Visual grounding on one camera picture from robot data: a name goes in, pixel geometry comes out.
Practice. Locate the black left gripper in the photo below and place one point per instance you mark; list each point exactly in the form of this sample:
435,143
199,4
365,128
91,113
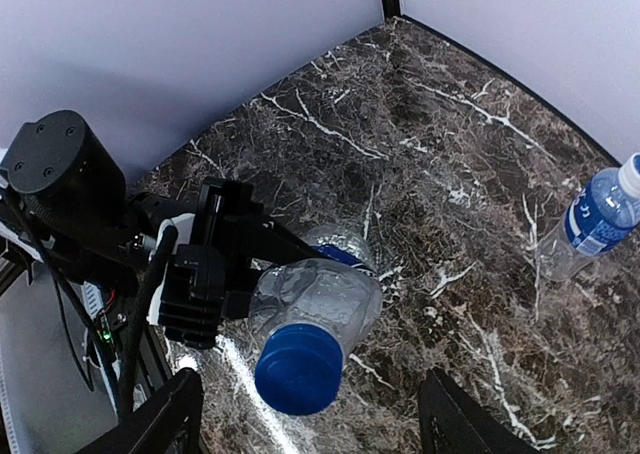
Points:
221,203

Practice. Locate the short bottle blue label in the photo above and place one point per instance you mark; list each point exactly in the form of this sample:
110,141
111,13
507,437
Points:
602,215

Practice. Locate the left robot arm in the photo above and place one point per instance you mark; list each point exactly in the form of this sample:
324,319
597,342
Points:
75,199

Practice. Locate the white slotted cable duct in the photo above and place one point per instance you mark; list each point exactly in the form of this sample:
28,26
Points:
10,429

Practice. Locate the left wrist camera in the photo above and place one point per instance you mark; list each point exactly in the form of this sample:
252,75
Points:
197,291

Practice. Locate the tall bottle blue cap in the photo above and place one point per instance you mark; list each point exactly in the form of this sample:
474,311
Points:
309,315

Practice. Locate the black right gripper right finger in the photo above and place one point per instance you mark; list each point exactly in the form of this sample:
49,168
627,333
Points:
451,421

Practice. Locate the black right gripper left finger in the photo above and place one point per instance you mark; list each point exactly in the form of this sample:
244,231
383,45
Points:
172,413

